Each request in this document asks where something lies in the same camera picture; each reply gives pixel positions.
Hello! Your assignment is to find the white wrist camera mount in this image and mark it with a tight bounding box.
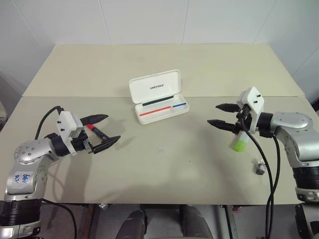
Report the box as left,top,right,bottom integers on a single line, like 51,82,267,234
236,86,265,135
56,111,83,155

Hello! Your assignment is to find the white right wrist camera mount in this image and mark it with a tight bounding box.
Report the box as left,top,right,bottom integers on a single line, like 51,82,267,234
236,86,265,135

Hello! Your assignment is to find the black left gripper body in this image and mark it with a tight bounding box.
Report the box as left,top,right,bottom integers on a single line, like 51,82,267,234
70,131,97,154

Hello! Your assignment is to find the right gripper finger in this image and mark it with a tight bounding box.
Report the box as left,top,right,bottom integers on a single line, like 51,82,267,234
207,119,236,133
215,103,241,114

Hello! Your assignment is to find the green and white glue stick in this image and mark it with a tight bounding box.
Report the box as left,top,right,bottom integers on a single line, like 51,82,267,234
229,130,250,152

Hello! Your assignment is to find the short black right arm cable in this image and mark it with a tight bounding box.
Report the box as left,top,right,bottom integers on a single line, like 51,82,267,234
259,130,281,197

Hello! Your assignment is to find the white pen case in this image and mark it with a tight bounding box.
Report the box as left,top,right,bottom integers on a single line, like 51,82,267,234
128,69,190,125

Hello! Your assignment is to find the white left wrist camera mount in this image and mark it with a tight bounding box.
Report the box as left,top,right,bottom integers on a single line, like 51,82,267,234
56,111,83,155

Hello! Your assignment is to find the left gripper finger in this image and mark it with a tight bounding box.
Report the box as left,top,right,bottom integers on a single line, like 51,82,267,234
80,114,109,125
92,135,122,154

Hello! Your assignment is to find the long black right wrist cable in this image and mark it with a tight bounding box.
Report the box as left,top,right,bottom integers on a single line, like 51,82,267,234
240,107,274,239

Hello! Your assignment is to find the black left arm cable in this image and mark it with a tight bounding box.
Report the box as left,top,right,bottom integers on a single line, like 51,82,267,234
34,106,77,239

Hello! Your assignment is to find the black binder clip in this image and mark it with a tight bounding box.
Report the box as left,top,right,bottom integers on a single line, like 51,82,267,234
253,159,266,175

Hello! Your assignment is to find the dark rounded shape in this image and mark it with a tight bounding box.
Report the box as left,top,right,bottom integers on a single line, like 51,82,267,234
116,209,148,239

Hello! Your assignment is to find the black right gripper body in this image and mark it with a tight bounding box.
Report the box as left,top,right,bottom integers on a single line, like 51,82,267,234
232,104,253,135

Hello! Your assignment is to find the dark metal table frame bar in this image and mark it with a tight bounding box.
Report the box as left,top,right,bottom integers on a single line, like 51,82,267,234
219,205,238,239
81,204,101,239

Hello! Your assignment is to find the red capped black marker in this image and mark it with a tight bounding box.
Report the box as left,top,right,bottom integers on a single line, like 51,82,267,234
86,124,110,141

